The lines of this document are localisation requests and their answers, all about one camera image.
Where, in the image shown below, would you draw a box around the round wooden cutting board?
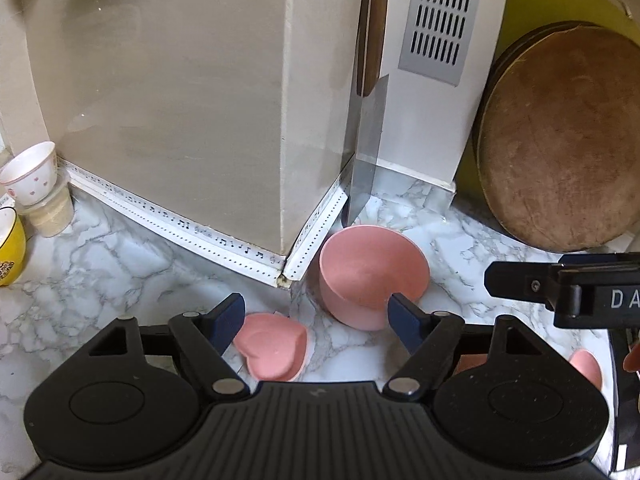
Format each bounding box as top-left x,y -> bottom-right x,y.
472,21 -> 639,252

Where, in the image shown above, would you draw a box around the cleaver with wooden handle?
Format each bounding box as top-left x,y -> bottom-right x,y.
342,0 -> 388,226

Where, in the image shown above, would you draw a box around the pink bear-shaped divided plate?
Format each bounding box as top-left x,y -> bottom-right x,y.
454,349 -> 603,390

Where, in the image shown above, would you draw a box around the large pink bowl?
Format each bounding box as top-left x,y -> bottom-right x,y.
319,224 -> 431,332

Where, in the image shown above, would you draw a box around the person's right hand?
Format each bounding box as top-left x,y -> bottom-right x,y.
623,341 -> 640,373

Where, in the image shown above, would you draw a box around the grey vent grille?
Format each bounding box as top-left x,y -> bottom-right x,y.
398,0 -> 480,87

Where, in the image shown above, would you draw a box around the yellow floral bowl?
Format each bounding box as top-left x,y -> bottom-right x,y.
0,207 -> 26,286

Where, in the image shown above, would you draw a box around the white bowl pink hearts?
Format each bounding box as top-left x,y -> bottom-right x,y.
1,141 -> 58,207

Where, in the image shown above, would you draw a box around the clear plastic container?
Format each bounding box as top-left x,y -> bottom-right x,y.
15,178 -> 74,237

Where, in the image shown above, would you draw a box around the yellow plastic cutting board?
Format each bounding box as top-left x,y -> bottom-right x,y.
456,0 -> 639,211

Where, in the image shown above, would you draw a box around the pink heart-shaped dish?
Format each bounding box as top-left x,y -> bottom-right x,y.
233,312 -> 308,382

